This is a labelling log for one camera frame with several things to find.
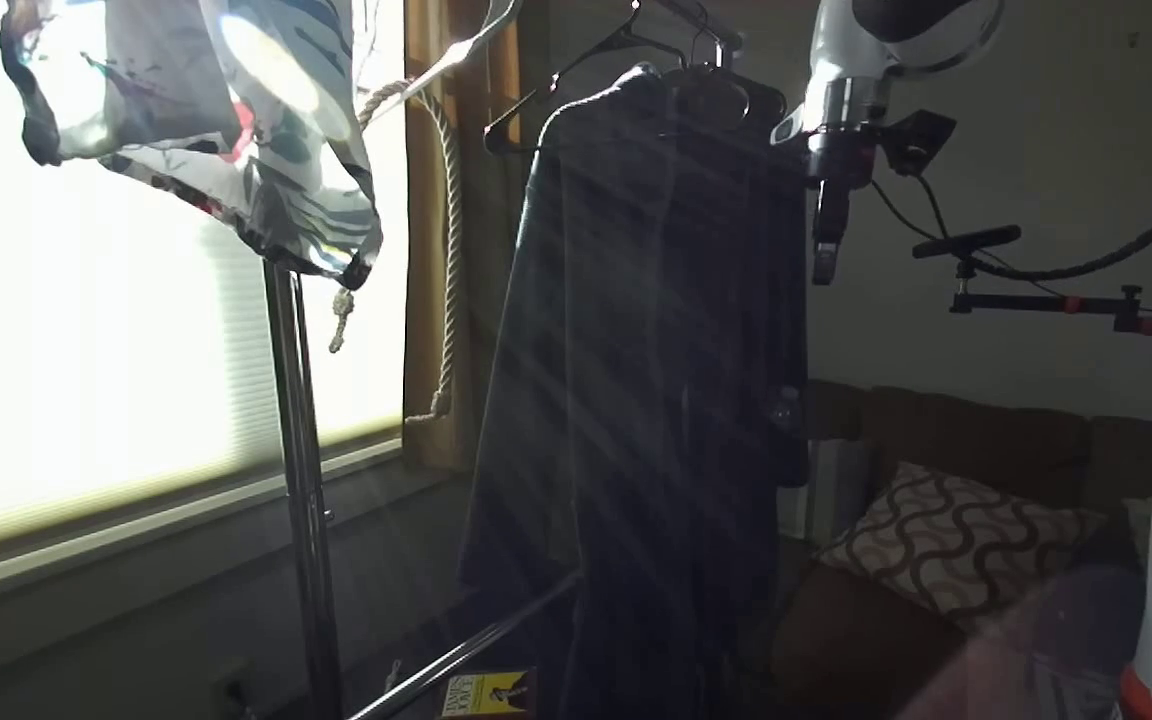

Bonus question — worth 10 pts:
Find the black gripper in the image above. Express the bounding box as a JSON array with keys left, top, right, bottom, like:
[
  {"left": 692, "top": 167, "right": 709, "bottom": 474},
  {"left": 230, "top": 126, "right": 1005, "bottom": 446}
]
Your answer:
[{"left": 808, "top": 126, "right": 878, "bottom": 290}]

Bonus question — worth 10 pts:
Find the hanger carrying robe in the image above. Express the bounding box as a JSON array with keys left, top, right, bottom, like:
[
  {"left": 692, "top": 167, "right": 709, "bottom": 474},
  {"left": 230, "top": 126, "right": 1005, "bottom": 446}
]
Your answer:
[{"left": 661, "top": 34, "right": 754, "bottom": 126}]

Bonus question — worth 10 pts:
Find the brown sofa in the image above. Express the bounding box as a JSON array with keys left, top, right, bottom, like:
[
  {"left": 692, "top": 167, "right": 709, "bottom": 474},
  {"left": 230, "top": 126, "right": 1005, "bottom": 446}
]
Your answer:
[{"left": 769, "top": 381, "right": 1152, "bottom": 720}]

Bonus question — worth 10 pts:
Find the dark blue velvet robe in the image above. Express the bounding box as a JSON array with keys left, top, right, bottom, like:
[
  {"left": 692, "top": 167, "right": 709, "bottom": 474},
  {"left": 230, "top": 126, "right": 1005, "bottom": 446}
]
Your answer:
[{"left": 458, "top": 62, "right": 814, "bottom": 720}]

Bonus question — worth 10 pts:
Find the brown white patterned pillow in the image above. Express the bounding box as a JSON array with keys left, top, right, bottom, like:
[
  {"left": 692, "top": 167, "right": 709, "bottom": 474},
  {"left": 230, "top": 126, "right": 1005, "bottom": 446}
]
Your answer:
[{"left": 814, "top": 455, "right": 1112, "bottom": 631}]

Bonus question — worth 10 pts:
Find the tan curtain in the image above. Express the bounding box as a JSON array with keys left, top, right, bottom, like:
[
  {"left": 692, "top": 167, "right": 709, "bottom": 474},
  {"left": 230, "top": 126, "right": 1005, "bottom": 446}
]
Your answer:
[{"left": 403, "top": 0, "right": 528, "bottom": 475}]

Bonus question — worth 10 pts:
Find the pink blanket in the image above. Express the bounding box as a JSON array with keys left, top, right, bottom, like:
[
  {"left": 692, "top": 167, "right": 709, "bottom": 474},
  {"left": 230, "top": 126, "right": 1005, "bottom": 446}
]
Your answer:
[{"left": 890, "top": 555, "right": 1148, "bottom": 720}]

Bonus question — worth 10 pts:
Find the patterned white fabric garment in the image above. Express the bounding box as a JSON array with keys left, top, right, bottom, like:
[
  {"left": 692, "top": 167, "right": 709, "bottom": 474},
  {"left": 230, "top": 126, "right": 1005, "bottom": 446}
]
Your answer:
[{"left": 0, "top": 0, "right": 387, "bottom": 293}]

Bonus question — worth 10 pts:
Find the chrome rack upright pole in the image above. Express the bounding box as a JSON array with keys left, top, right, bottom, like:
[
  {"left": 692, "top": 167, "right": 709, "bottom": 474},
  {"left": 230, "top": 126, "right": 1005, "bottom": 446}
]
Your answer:
[{"left": 258, "top": 258, "right": 348, "bottom": 720}]

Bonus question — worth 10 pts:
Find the white window blind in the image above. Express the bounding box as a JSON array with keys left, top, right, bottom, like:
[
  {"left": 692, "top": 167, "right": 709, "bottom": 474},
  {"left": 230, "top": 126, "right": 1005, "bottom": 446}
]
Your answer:
[{"left": 0, "top": 0, "right": 413, "bottom": 555}]

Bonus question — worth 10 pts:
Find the grey window sill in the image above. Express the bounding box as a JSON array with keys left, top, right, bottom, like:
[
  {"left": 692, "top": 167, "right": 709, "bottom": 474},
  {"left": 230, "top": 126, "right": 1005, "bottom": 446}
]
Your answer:
[{"left": 0, "top": 426, "right": 458, "bottom": 616}]

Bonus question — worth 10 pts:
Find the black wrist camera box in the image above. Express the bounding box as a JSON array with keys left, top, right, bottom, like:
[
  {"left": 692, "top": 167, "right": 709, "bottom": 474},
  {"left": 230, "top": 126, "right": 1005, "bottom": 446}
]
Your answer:
[{"left": 876, "top": 107, "right": 961, "bottom": 180}]

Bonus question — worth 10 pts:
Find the black bar camera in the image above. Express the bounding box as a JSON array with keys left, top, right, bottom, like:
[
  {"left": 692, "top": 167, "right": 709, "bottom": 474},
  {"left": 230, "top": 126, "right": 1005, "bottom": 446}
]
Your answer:
[{"left": 906, "top": 221, "right": 1028, "bottom": 264}]

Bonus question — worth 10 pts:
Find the white twisted cord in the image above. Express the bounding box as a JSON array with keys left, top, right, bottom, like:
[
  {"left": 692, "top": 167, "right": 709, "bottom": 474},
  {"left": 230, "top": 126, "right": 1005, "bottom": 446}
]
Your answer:
[{"left": 356, "top": 0, "right": 528, "bottom": 429}]

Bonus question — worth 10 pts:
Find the white cord tassel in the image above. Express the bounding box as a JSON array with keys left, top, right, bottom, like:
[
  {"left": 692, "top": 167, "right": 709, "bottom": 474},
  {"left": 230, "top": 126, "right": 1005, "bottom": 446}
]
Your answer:
[{"left": 322, "top": 279, "right": 361, "bottom": 361}]

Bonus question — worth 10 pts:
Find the chrome rack lower rail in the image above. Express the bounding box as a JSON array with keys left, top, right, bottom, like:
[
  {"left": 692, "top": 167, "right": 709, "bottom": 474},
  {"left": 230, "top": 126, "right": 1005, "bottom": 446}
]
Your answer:
[{"left": 348, "top": 566, "right": 586, "bottom": 720}]

